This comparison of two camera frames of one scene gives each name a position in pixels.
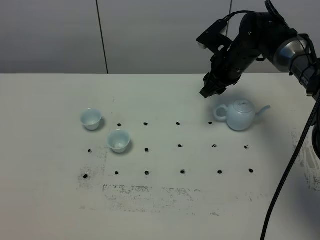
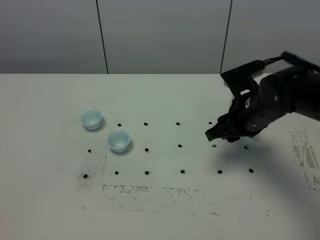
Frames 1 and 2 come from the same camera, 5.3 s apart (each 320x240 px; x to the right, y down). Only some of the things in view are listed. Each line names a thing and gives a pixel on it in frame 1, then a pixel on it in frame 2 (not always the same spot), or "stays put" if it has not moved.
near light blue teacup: x=118 y=140 stays put
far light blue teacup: x=90 y=118 stays put
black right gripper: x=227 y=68 to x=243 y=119
